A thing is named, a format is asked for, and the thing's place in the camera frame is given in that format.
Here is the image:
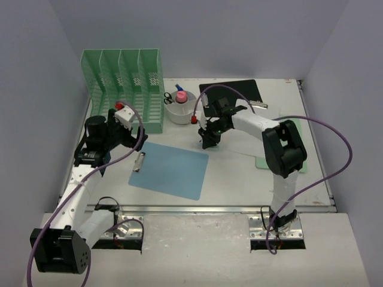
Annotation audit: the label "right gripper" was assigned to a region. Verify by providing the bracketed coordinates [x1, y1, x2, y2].
[199, 118, 231, 147]

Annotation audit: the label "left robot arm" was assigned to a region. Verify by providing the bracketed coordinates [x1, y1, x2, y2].
[29, 103, 148, 274]

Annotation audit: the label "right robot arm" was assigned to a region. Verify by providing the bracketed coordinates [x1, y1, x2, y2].
[191, 99, 307, 235]

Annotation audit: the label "white round desk organizer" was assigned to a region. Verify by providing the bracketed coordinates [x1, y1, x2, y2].
[165, 91, 197, 125]

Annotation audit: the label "white clipboard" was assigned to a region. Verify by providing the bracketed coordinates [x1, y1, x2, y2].
[219, 105, 280, 157]

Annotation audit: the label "blue clipboard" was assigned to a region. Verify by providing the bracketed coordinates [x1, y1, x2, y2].
[129, 142, 209, 200]

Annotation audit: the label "green clipboard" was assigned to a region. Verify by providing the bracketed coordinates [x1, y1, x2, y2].
[255, 114, 309, 173]

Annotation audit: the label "green mesh file organizer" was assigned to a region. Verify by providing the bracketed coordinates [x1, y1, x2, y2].
[80, 48, 165, 134]

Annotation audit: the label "black clipboard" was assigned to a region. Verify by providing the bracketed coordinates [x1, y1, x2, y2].
[199, 80, 263, 118]

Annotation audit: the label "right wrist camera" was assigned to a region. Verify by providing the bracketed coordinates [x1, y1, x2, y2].
[190, 114, 208, 130]

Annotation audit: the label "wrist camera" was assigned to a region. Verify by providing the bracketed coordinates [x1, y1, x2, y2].
[190, 114, 208, 130]
[114, 103, 136, 130]

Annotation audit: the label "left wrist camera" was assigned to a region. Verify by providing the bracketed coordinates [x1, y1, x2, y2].
[114, 103, 136, 130]

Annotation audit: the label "black handled scissors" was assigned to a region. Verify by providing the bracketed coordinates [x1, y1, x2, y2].
[163, 92, 174, 105]

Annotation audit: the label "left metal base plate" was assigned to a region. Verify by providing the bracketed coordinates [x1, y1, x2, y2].
[99, 213, 145, 240]

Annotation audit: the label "metal base plate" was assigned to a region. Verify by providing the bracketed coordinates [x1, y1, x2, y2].
[248, 214, 303, 240]
[99, 213, 145, 240]

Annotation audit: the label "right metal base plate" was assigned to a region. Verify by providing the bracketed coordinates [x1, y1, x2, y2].
[248, 214, 303, 240]

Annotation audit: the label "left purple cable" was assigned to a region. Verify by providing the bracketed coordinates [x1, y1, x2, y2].
[26, 100, 145, 287]

